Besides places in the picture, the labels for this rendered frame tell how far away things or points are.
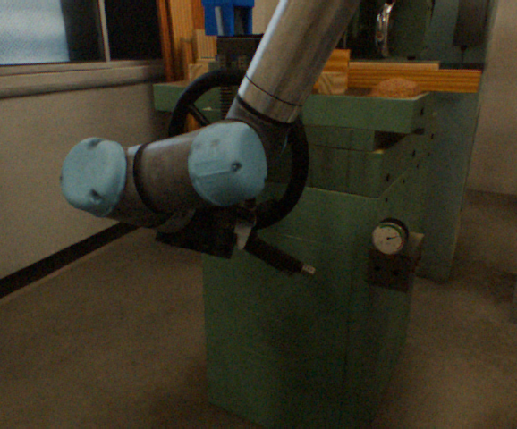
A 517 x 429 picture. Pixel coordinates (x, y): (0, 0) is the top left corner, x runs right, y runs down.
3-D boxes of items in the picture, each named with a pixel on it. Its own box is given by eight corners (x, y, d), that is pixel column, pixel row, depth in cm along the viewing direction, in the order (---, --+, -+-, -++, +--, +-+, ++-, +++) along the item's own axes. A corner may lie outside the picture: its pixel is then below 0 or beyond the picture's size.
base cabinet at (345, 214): (205, 402, 134) (192, 169, 108) (291, 307, 181) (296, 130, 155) (352, 470, 113) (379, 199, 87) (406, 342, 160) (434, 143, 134)
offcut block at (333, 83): (329, 91, 92) (331, 71, 90) (344, 93, 89) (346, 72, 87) (317, 93, 89) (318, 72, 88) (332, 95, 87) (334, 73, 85)
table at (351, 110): (124, 115, 101) (121, 87, 99) (205, 100, 126) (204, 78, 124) (399, 144, 73) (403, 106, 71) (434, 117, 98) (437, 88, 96)
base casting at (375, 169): (194, 169, 108) (192, 130, 105) (297, 130, 155) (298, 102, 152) (380, 199, 88) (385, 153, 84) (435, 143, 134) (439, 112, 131)
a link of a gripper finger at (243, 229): (243, 250, 76) (216, 243, 67) (252, 216, 76) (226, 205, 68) (259, 255, 74) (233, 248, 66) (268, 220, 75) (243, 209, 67)
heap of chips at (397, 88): (363, 96, 85) (365, 79, 84) (382, 89, 95) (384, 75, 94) (411, 98, 81) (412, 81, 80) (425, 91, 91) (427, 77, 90)
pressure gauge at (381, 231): (368, 259, 86) (372, 219, 83) (374, 251, 89) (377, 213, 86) (402, 266, 83) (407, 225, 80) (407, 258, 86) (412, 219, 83)
